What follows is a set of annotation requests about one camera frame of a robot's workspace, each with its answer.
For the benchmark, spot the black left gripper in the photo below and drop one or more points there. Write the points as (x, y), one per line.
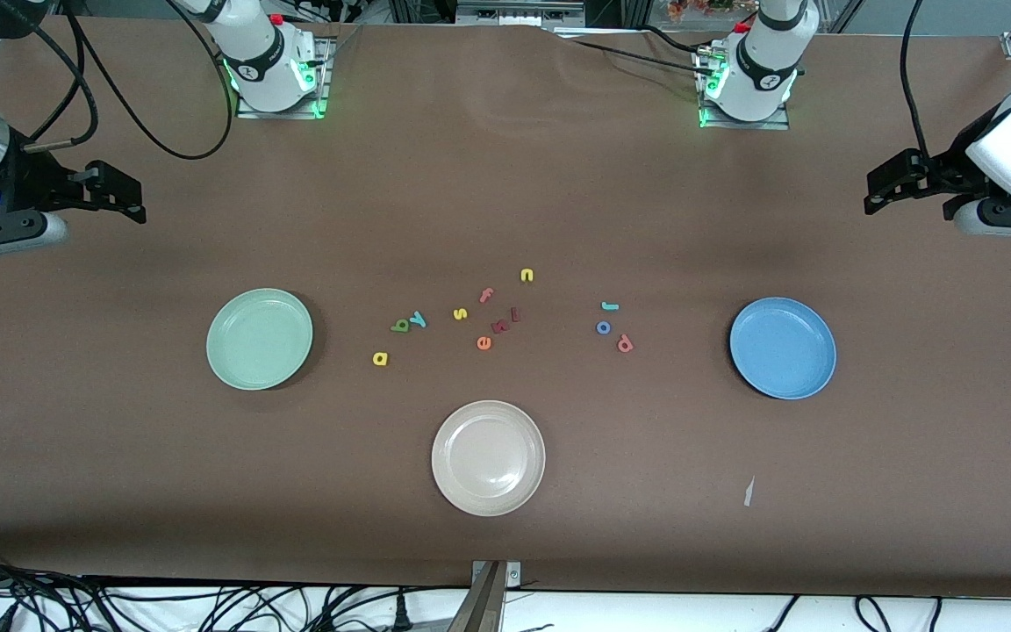
(950, 167)

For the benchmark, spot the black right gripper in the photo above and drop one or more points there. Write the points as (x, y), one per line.
(37, 181)

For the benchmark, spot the green foam letter b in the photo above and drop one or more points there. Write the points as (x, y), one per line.
(396, 327)

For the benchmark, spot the teal foam letter y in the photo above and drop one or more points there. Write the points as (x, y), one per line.
(418, 319)

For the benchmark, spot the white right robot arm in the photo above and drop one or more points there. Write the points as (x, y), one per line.
(264, 61)

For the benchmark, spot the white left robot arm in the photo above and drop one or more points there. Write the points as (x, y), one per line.
(764, 66)

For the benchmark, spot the green round plate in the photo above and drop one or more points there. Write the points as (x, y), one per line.
(260, 338)

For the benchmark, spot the blue round plate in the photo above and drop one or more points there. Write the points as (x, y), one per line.
(782, 348)

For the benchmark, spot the orange artificial flowers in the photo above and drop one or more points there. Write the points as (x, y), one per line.
(699, 9)

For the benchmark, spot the small white paper scrap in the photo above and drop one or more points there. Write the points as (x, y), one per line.
(749, 491)

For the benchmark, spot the brown table cover sheet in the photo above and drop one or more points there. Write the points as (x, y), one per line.
(505, 175)

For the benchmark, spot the grey power strip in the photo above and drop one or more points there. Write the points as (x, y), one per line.
(519, 13)

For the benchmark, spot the beige round plate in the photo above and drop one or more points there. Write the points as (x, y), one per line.
(488, 458)

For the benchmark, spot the black power plug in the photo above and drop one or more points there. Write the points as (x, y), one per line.
(400, 612)

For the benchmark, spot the dark grey pole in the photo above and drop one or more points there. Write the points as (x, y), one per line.
(479, 610)

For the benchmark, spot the small metal bracket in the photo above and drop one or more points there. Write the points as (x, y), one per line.
(512, 575)

